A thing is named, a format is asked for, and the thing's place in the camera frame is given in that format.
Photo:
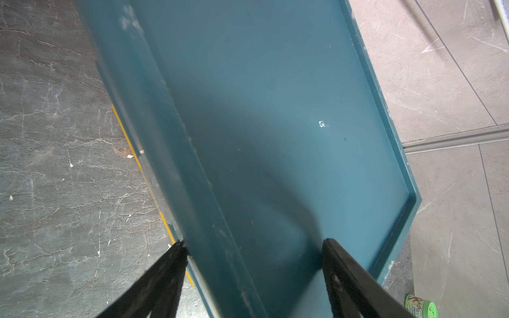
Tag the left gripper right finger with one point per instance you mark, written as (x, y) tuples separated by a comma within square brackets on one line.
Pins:
[(351, 290)]

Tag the aluminium frame profile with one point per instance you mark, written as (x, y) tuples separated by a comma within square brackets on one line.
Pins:
[(474, 35)]

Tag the teal drawer cabinet yellow base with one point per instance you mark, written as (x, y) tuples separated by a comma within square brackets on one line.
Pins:
[(265, 128)]

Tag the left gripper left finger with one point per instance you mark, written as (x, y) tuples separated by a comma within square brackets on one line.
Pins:
[(157, 292)]

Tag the green round lid container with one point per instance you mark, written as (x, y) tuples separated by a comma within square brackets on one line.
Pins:
[(419, 307)]

